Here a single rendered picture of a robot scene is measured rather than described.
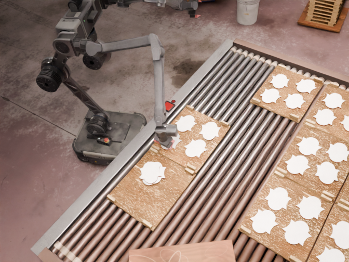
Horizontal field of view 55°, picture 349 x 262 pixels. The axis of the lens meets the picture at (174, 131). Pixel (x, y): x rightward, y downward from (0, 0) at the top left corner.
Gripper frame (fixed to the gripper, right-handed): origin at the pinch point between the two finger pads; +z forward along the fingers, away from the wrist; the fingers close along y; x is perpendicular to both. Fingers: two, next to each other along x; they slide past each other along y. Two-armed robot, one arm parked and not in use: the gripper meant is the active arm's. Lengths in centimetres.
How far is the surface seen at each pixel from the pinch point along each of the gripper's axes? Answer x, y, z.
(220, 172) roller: -2.2, -38.3, 3.0
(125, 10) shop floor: -194, 238, 119
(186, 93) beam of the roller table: -45.8, 16.0, 8.8
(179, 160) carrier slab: 4.3, -13.6, 0.4
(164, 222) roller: 40.5, -28.6, -2.3
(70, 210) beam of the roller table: 64, 22, -5
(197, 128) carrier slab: -21.9, -9.2, 3.8
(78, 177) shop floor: 36, 98, 90
